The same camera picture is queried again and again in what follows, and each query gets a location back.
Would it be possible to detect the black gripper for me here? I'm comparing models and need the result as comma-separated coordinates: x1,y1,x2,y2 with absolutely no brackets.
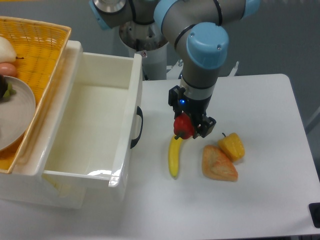
168,85,217,139

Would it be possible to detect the red bell pepper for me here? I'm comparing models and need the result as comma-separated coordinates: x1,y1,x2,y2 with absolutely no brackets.
173,112,195,140

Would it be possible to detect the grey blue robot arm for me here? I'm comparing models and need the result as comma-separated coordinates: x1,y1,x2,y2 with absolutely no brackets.
89,0,261,139

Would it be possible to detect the yellow bell pepper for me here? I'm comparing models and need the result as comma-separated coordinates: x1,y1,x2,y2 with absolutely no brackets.
218,132,245,162

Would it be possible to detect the open upper white drawer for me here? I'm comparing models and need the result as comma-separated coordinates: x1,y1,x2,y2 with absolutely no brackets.
43,52,143,201

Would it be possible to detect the white drawer cabinet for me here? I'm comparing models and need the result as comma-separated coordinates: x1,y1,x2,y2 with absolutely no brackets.
0,40,88,210

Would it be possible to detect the yellow banana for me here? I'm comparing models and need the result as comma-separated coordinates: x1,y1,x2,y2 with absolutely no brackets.
168,135,183,179

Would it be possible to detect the triangular toast bread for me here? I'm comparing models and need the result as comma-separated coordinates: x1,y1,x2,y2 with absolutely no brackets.
201,145,238,182

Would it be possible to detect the black corner device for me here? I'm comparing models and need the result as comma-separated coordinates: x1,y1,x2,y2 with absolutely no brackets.
308,202,320,229

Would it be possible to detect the yellow woven basket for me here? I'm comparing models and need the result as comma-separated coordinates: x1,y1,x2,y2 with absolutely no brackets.
0,16,72,174

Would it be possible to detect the grey round plate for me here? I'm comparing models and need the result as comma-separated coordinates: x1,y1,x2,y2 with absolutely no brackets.
0,76,36,150

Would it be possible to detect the dark purple mangosteen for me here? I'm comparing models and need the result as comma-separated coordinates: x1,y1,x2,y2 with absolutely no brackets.
0,75,17,101

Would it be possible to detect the white pear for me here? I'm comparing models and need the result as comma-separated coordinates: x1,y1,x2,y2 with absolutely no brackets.
0,36,24,63

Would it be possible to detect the black drawer handle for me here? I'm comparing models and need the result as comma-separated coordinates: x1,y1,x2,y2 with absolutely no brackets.
130,106,144,149

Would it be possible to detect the white metal bracket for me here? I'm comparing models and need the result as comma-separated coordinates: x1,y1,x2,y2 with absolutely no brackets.
228,61,240,77

